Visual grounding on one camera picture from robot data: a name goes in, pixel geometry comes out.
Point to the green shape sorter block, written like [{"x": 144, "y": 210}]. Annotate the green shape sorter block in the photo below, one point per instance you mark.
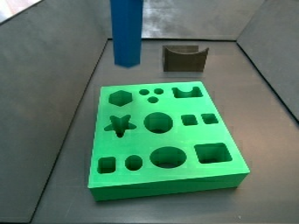
[{"x": 160, "y": 143}]

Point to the black curved cradle stand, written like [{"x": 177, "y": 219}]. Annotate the black curved cradle stand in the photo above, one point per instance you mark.
[{"x": 184, "y": 58}]

